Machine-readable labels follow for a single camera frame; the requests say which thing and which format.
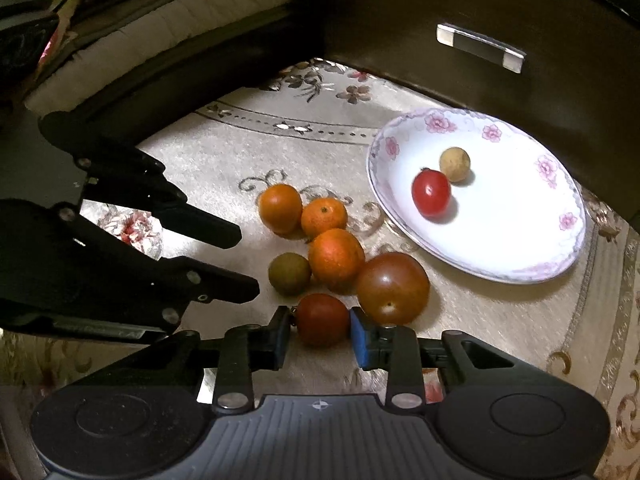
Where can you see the dark wooden nightstand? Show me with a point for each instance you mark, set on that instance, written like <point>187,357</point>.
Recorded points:
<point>400,10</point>

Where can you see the dark wooden bed frame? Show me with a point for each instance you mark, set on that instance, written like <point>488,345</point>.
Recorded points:
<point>200,80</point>

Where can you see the white floral rim plate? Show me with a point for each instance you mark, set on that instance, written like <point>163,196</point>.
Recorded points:
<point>500,230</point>

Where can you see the beige quilted mattress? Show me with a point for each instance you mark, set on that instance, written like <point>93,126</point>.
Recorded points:
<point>165,25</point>

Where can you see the large dark red tomato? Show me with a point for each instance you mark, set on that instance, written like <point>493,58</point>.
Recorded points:
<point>393,288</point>

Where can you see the pink floral blanket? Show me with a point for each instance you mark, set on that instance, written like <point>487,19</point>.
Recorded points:
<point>50,35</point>

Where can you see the greenish brown longan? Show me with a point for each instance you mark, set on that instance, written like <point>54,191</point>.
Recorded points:
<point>289,273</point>

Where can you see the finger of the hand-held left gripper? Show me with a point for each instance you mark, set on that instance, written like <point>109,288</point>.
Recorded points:
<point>225,287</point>
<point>210,230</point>

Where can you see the tan longan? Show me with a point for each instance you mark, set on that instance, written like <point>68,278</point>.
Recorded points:
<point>455,164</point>

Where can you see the beige floral cloth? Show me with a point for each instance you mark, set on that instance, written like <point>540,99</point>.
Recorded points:
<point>300,155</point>

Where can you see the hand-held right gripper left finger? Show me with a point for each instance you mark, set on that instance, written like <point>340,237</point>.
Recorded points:
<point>281,337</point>

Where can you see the orange tangerine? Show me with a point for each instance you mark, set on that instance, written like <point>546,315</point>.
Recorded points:
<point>324,217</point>
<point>336,260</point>
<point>280,208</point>

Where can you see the small bright red tomato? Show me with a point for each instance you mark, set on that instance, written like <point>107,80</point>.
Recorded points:
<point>431,192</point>

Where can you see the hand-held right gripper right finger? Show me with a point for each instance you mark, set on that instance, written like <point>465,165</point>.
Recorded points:
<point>358,336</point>

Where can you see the small dark red tomato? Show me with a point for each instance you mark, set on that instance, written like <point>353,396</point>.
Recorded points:
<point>322,320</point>

